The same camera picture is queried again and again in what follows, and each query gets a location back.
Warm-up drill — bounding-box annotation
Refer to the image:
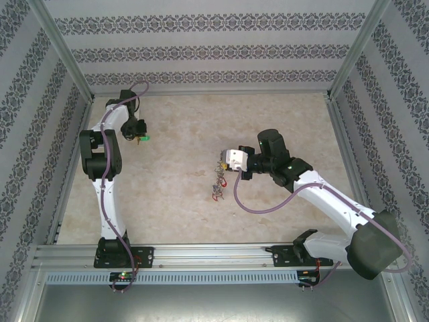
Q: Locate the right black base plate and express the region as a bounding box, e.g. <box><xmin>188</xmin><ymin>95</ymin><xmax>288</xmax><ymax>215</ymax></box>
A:
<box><xmin>269</xmin><ymin>244</ymin><xmax>332</xmax><ymax>268</ymax></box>

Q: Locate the grey metal sheet panel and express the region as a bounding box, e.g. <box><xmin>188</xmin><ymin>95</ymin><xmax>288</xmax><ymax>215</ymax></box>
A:
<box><xmin>19</xmin><ymin>268</ymin><xmax>413</xmax><ymax>322</ymax></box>

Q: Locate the aluminium side rail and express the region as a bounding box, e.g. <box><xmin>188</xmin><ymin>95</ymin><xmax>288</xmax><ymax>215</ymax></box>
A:
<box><xmin>325</xmin><ymin>99</ymin><xmax>381</xmax><ymax>215</ymax></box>
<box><xmin>45</xmin><ymin>99</ymin><xmax>97</xmax><ymax>246</ymax></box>

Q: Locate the aluminium frame post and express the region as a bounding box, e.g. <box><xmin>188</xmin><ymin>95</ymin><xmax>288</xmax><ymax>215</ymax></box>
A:
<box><xmin>324</xmin><ymin>0</ymin><xmax>393</xmax><ymax>101</ymax></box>
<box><xmin>26</xmin><ymin>0</ymin><xmax>98</xmax><ymax>101</ymax></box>

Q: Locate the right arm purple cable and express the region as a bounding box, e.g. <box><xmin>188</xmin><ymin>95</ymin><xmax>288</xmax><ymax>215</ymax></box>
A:
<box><xmin>233</xmin><ymin>169</ymin><xmax>413</xmax><ymax>289</ymax></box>

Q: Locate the left green circuit board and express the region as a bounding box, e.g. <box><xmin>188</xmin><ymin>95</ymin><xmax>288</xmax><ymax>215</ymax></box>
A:
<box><xmin>110</xmin><ymin>271</ymin><xmax>138</xmax><ymax>281</ymax></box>

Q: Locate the grey slotted cable duct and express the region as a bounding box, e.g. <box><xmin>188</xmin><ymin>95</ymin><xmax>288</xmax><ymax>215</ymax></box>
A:
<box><xmin>46</xmin><ymin>270</ymin><xmax>299</xmax><ymax>285</ymax></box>

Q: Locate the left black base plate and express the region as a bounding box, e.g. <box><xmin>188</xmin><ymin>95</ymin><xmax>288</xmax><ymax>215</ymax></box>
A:
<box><xmin>93</xmin><ymin>246</ymin><xmax>155</xmax><ymax>269</ymax></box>

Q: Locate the aluminium frame cross bar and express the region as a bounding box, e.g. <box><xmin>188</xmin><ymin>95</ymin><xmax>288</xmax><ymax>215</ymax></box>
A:
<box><xmin>90</xmin><ymin>89</ymin><xmax>331</xmax><ymax>99</ymax></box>

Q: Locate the silver keyring chain with keys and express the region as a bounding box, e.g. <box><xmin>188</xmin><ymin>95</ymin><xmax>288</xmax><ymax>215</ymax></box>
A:
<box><xmin>210</xmin><ymin>160</ymin><xmax>231</xmax><ymax>202</ymax></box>

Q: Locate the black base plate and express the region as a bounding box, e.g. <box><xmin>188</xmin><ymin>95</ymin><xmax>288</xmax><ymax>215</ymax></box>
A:
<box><xmin>93</xmin><ymin>246</ymin><xmax>155</xmax><ymax>269</ymax></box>
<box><xmin>269</xmin><ymin>244</ymin><xmax>332</xmax><ymax>268</ymax></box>

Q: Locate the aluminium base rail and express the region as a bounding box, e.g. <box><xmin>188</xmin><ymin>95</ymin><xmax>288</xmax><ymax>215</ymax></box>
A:
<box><xmin>32</xmin><ymin>243</ymin><xmax>393</xmax><ymax>271</ymax></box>

